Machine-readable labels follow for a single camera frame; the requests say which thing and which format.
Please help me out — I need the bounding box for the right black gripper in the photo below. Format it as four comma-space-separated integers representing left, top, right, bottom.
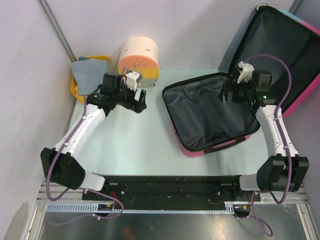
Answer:
217, 77, 255, 104

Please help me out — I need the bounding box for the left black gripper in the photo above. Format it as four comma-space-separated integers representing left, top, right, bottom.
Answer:
113, 79, 146, 113

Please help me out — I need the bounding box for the round pastel drawer cabinet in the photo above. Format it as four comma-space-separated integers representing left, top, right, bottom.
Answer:
109, 36, 160, 88

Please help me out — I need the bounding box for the grey blue cloth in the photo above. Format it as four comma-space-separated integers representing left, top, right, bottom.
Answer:
71, 58, 110, 96

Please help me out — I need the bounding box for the yellow plastic basket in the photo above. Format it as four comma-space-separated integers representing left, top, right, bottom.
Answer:
71, 55, 110, 104

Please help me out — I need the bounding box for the pink and teal children's suitcase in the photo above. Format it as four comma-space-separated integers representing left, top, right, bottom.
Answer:
162, 5, 320, 157

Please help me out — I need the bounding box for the dark green cloth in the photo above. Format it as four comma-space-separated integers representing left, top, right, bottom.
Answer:
78, 56, 91, 61

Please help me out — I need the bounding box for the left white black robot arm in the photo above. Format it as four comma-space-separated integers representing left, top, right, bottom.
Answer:
40, 70, 147, 200

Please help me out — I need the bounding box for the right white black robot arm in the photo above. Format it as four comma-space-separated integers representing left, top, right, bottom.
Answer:
219, 66, 310, 201

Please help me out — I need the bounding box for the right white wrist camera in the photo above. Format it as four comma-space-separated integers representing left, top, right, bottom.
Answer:
237, 61, 255, 84

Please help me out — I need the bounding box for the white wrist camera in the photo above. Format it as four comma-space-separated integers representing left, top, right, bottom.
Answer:
122, 67, 143, 92
237, 61, 255, 84

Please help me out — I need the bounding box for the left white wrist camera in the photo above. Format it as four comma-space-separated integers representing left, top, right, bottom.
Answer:
122, 67, 143, 92

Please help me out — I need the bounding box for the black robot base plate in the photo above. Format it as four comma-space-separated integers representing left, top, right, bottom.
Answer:
82, 175, 252, 209

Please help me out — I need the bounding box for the grey slotted cable duct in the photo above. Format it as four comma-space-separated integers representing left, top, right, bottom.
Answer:
46, 201, 236, 215

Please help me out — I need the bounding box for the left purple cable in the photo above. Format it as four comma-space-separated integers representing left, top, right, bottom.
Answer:
46, 73, 125, 227

